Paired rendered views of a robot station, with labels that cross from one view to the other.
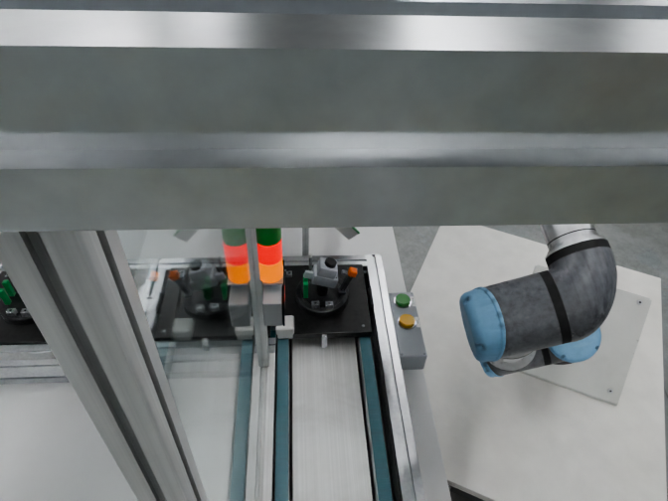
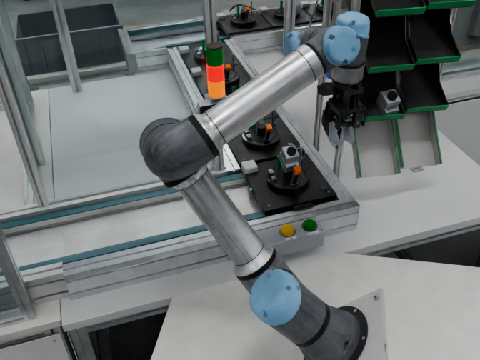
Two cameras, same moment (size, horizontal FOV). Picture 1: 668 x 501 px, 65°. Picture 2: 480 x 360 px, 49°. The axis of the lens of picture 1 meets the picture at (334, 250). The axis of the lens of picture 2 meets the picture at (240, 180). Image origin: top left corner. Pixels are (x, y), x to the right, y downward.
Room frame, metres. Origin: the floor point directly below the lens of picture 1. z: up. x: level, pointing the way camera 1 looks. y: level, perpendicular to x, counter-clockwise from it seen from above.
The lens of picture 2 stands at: (0.51, -1.25, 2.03)
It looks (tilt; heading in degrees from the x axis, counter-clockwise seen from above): 38 degrees down; 79
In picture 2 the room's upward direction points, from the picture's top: 2 degrees counter-clockwise
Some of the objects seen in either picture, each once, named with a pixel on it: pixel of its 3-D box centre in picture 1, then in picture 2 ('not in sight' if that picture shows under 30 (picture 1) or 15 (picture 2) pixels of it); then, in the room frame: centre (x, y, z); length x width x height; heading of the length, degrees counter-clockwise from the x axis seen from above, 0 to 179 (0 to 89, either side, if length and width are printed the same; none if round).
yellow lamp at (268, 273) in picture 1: (269, 265); (216, 86); (0.71, 0.12, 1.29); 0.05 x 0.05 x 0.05
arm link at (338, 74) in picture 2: not in sight; (348, 71); (0.99, -0.19, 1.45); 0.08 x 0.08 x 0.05
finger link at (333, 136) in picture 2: not in sight; (335, 138); (0.97, -0.20, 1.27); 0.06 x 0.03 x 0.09; 96
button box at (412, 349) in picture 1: (405, 329); (286, 238); (0.85, -0.20, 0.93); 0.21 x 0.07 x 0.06; 6
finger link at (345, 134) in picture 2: not in sight; (346, 136); (1.00, -0.19, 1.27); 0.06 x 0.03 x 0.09; 96
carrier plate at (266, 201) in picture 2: (322, 298); (287, 182); (0.91, 0.02, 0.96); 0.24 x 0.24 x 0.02; 6
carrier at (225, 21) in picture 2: not in sight; (243, 13); (1.06, 1.38, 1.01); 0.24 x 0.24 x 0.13; 6
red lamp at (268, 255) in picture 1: (268, 247); (215, 71); (0.71, 0.12, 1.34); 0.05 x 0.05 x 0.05
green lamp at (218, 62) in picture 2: (267, 227); (214, 55); (0.71, 0.12, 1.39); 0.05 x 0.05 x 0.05
